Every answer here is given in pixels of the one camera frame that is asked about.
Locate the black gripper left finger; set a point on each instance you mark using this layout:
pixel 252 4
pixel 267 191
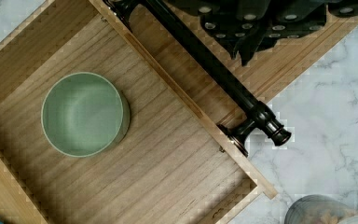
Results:
pixel 238 26

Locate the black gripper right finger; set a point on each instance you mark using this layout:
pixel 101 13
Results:
pixel 298 18

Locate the black drawer handle bar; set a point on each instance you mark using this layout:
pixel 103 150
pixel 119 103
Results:
pixel 258 115

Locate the wooden drawer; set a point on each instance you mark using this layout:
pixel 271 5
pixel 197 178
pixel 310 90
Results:
pixel 173 166

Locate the green ceramic bowl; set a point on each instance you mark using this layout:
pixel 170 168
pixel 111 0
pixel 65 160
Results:
pixel 84 114

